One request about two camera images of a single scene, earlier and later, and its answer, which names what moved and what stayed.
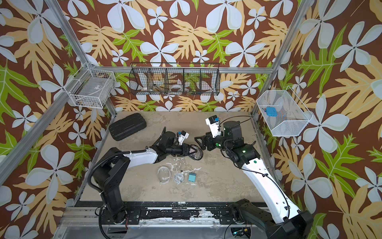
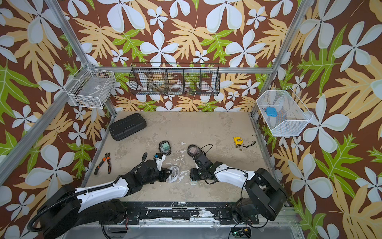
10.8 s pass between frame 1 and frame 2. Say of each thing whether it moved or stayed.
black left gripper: moved
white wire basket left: stayed
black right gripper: moved
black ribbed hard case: stayed
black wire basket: stayed
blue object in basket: stayed
